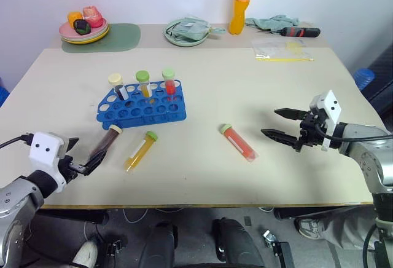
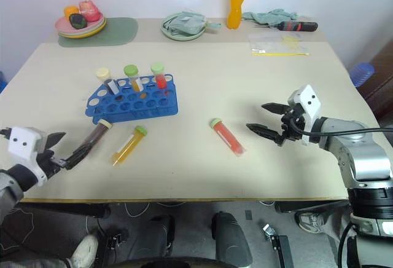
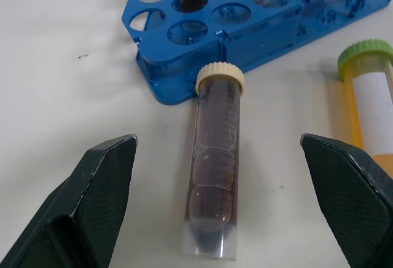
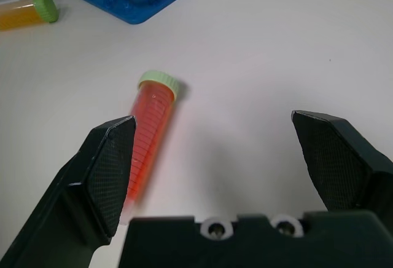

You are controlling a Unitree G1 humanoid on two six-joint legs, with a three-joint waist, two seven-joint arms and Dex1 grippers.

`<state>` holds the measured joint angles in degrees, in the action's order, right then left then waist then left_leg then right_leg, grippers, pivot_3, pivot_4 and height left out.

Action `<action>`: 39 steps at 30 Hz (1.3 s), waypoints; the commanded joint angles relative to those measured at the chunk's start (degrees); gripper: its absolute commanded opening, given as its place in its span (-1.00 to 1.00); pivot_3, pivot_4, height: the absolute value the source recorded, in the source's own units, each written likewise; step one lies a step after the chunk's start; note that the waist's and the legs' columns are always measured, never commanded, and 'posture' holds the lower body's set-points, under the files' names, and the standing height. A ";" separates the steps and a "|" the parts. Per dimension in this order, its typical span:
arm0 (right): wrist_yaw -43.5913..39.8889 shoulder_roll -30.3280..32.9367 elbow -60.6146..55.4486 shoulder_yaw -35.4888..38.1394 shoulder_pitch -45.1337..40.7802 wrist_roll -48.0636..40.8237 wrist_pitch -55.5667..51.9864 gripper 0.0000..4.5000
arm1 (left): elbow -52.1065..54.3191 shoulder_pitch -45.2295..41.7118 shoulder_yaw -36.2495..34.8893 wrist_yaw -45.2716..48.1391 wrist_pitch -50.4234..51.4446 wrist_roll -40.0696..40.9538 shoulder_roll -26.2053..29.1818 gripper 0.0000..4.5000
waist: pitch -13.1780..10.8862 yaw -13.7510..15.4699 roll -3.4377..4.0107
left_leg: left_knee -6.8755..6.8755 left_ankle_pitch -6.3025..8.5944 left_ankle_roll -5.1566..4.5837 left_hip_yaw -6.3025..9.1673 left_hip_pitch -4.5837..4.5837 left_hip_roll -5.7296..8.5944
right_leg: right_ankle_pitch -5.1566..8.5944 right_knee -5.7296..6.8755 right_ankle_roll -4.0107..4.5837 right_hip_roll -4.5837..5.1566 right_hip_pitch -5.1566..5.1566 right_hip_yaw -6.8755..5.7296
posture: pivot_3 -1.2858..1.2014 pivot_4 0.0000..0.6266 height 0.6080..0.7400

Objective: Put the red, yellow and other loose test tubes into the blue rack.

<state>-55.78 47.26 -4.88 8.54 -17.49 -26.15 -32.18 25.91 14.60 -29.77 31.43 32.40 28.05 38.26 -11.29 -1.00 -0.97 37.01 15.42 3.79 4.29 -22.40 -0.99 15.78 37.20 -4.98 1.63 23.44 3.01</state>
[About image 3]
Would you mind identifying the yellow liquid tube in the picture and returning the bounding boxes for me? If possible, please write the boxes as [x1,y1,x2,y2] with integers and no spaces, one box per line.
[337,39,393,176]

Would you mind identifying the blue plastic tube rack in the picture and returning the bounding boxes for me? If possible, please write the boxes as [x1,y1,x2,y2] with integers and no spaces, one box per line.
[121,0,391,106]

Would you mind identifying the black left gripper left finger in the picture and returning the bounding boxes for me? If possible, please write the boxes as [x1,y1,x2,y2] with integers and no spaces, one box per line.
[0,133,138,268]

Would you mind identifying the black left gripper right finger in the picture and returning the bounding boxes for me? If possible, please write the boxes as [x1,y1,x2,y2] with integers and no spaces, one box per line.
[300,133,393,268]

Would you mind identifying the brown liquid tube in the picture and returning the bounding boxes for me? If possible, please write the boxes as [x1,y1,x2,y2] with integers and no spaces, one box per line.
[180,61,246,262]

